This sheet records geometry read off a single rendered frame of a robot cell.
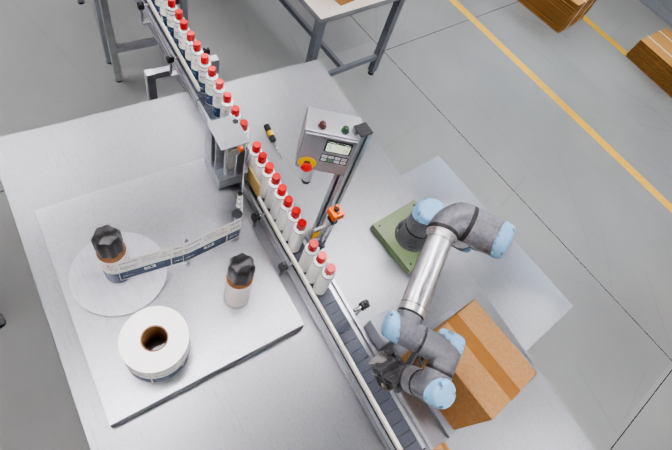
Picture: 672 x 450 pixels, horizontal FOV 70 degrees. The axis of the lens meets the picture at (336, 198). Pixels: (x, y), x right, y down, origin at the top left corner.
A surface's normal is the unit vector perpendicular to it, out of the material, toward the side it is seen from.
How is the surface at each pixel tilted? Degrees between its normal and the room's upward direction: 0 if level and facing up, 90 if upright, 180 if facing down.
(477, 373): 0
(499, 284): 0
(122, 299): 0
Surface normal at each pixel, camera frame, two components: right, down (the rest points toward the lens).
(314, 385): 0.23, -0.51
